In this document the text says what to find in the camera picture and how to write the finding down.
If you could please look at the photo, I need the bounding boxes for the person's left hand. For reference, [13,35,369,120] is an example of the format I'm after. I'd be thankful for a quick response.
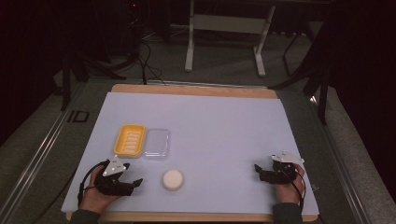
[78,164,125,215]

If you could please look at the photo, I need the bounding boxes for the clear plastic container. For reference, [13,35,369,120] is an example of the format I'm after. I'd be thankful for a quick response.
[142,128,172,161]

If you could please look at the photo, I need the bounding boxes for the yellow soap dish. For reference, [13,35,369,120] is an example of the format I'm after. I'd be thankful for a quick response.
[113,123,147,159]

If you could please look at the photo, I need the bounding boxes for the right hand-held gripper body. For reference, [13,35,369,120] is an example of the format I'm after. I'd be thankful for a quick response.
[262,150,305,186]

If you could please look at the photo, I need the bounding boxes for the white metal desk frame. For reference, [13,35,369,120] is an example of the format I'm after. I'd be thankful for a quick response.
[184,0,277,78]

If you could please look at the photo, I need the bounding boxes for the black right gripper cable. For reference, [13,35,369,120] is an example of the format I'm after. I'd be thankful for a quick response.
[279,162,308,213]

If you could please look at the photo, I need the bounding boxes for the black stand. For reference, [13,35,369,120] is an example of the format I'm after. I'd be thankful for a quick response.
[60,36,128,112]

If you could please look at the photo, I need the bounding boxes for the round white soap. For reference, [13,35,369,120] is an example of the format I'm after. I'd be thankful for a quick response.
[161,168,185,191]

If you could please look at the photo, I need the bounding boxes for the black chair frame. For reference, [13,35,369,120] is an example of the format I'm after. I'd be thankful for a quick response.
[268,18,332,126]

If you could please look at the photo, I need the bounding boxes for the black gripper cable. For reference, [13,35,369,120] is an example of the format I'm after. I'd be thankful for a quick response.
[77,159,111,207]
[279,162,308,213]

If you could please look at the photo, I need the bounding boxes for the black floor cable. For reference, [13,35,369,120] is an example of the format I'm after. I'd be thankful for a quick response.
[135,36,167,86]

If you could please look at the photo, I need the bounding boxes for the person's right hand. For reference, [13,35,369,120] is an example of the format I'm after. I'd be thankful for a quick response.
[274,163,306,205]

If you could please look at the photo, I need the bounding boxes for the aluminium floor rail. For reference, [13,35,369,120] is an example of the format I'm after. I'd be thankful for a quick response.
[0,81,89,224]
[307,94,372,224]

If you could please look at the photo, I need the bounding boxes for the white table mat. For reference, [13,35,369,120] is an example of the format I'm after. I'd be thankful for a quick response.
[61,91,320,217]

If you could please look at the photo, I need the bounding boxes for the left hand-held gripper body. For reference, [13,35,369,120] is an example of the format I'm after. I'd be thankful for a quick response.
[94,156,135,197]

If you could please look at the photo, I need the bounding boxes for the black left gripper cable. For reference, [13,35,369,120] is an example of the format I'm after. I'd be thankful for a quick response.
[77,159,111,207]

